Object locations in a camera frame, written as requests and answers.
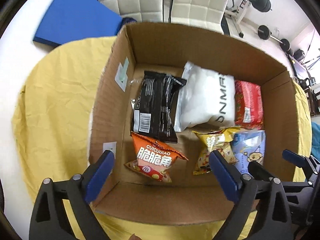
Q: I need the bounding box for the yellow snack bag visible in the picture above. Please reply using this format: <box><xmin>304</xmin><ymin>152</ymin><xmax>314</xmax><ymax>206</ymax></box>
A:
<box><xmin>193</xmin><ymin>126</ymin><xmax>240</xmax><ymax>175</ymax></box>

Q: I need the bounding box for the orange snack bag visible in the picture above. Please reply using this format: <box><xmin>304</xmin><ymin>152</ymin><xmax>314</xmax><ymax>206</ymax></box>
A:
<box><xmin>125</xmin><ymin>132</ymin><xmax>188</xmax><ymax>183</ymax></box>

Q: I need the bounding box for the black snack bag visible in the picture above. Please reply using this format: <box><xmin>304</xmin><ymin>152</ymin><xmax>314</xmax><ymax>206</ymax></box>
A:
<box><xmin>131</xmin><ymin>71</ymin><xmax>187</xmax><ymax>144</ymax></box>

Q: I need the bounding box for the person's left hand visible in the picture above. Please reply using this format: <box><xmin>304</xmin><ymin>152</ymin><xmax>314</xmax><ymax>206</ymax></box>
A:
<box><xmin>129</xmin><ymin>234</ymin><xmax>142</xmax><ymax>240</ymax></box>

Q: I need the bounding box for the blue fabric cover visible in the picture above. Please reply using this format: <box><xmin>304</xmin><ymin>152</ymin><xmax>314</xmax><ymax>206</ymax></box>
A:
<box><xmin>311</xmin><ymin>122</ymin><xmax>320</xmax><ymax>161</ymax></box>

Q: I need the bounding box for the dark wooden chair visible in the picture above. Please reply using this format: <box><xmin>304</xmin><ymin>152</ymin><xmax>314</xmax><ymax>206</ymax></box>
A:
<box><xmin>299</xmin><ymin>78</ymin><xmax>319</xmax><ymax>116</ymax></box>

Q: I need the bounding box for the red snack pack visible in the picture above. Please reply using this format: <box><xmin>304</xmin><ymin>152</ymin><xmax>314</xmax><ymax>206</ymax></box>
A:
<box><xmin>235</xmin><ymin>80</ymin><xmax>264</xmax><ymax>129</ymax></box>

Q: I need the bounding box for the yellow tablecloth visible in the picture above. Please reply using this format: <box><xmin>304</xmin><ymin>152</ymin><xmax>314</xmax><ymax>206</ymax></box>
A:
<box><xmin>12</xmin><ymin>36</ymin><xmax>312</xmax><ymax>239</ymax></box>

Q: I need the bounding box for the white plastic pouch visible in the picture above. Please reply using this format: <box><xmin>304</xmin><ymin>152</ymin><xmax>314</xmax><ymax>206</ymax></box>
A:
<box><xmin>174</xmin><ymin>61</ymin><xmax>235</xmax><ymax>132</ymax></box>

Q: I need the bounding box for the cardboard milk box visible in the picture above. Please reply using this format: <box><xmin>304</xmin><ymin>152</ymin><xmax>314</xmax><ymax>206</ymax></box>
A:
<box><xmin>89</xmin><ymin>22</ymin><xmax>305</xmax><ymax>225</ymax></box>

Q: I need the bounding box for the black barbell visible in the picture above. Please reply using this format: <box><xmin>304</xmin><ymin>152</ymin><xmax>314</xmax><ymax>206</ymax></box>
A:
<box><xmin>257</xmin><ymin>25</ymin><xmax>290</xmax><ymax>53</ymax></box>

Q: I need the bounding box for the black blue weight bench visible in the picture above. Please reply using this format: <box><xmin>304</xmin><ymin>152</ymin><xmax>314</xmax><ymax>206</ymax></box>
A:
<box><xmin>221</xmin><ymin>15</ymin><xmax>230</xmax><ymax>36</ymax></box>

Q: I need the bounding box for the blue foam mat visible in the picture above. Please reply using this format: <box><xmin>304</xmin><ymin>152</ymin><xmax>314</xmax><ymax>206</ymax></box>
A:
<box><xmin>33</xmin><ymin>0</ymin><xmax>122</xmax><ymax>47</ymax></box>

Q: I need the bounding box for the dark blue knitted cloth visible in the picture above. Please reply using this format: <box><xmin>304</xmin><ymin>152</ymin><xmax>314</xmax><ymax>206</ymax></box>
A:
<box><xmin>120</xmin><ymin>17</ymin><xmax>137</xmax><ymax>28</ymax></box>

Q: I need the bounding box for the white padded chair right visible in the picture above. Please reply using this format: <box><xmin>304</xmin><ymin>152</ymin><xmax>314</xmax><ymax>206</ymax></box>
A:
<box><xmin>169</xmin><ymin>0</ymin><xmax>228</xmax><ymax>34</ymax></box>

